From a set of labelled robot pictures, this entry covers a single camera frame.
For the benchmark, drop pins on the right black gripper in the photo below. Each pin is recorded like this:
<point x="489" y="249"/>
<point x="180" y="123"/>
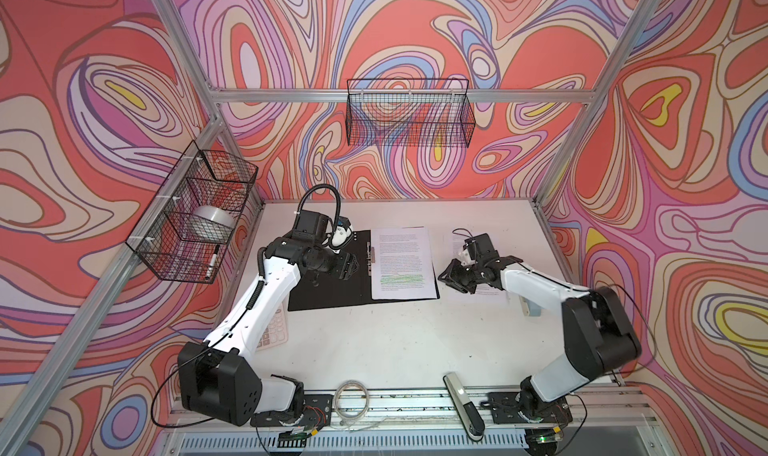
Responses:
<point x="452" y="278"/>

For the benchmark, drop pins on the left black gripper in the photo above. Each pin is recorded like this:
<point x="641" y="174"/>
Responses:
<point x="343" y="265"/>

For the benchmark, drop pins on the white and black file folder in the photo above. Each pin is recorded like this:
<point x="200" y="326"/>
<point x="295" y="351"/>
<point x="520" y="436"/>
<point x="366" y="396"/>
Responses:
<point x="323" y="291"/>

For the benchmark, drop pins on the metal folder clip mechanism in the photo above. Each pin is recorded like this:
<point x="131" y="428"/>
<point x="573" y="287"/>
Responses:
<point x="370" y="258"/>

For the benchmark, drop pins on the printed paper sheets stack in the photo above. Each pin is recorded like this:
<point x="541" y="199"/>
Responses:
<point x="401" y="265"/>

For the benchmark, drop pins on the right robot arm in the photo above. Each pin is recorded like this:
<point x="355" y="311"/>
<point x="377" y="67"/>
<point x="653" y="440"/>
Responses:
<point x="597" y="335"/>

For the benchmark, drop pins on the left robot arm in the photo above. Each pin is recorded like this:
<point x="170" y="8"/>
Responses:
<point x="215" y="376"/>

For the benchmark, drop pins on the grey blue hole punch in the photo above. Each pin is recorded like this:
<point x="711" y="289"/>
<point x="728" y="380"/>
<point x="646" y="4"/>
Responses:
<point x="530" y="308"/>

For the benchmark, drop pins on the pink white calculator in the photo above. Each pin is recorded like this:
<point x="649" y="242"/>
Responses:
<point x="276" y="332"/>

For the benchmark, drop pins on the marker pen in basket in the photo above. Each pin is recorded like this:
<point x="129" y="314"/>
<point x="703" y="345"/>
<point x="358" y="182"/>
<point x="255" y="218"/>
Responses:
<point x="212" y="264"/>

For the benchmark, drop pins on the silver tape roll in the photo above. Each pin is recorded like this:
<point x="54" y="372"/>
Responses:
<point x="209" y="220"/>

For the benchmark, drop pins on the white and black stapler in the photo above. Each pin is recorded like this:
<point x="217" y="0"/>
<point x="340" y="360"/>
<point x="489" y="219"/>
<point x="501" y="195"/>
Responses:
<point x="468" y="413"/>

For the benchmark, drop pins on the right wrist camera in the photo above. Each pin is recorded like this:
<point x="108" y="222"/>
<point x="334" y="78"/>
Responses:
<point x="465" y="257"/>

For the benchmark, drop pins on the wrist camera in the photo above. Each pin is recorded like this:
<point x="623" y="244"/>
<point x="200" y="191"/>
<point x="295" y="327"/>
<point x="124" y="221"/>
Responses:
<point x="465" y="257"/>
<point x="342" y="234"/>

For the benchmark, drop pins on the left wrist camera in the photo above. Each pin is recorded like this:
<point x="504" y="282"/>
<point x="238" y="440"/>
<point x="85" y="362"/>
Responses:
<point x="342" y="234"/>

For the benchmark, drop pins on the left black wire basket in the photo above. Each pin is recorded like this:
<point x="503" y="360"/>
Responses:
<point x="200" y="204"/>

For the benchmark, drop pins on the black wire basket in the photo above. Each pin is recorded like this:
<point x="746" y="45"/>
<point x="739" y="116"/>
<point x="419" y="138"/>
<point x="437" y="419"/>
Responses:
<point x="200" y="204"/>
<point x="410" y="112"/>

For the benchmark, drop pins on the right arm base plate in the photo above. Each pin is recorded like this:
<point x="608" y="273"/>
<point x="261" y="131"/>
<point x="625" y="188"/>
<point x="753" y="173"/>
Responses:
<point x="505" y="409"/>

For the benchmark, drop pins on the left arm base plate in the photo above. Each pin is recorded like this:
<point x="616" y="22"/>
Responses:
<point x="305" y="411"/>

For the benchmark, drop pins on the rear black wire basket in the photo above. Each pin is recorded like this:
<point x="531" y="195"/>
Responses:
<point x="410" y="112"/>

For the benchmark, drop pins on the aluminium frame rail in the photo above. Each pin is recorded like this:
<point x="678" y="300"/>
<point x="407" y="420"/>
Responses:
<point x="606" y="421"/>

